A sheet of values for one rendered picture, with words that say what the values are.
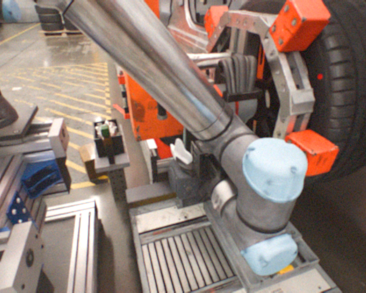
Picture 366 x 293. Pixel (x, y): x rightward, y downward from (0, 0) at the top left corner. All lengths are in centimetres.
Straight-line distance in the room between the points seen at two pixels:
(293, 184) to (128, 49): 24
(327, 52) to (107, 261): 128
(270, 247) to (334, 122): 37
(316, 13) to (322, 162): 31
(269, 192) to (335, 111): 37
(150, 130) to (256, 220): 93
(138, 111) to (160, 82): 84
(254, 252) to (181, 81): 25
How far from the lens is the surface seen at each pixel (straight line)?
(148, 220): 141
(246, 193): 32
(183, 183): 119
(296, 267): 124
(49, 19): 903
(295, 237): 126
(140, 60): 29
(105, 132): 110
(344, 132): 66
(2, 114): 91
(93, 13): 28
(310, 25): 60
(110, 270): 137
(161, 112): 91
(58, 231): 133
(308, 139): 61
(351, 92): 64
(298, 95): 60
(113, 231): 150
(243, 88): 56
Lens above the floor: 117
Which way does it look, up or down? 34 degrees down
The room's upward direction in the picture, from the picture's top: straight up
